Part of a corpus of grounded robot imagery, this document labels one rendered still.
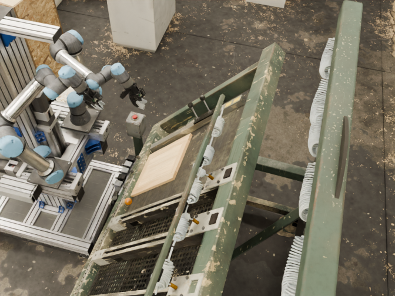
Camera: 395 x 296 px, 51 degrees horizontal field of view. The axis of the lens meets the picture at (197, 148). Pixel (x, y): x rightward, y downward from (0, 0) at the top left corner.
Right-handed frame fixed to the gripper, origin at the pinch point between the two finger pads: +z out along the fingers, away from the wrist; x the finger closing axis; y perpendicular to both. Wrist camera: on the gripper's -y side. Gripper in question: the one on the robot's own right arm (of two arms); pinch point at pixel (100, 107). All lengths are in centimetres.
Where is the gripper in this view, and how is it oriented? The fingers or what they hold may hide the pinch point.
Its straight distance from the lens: 246.9
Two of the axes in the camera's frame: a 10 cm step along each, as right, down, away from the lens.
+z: 3.9, 4.9, 7.8
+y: 7.5, 3.3, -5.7
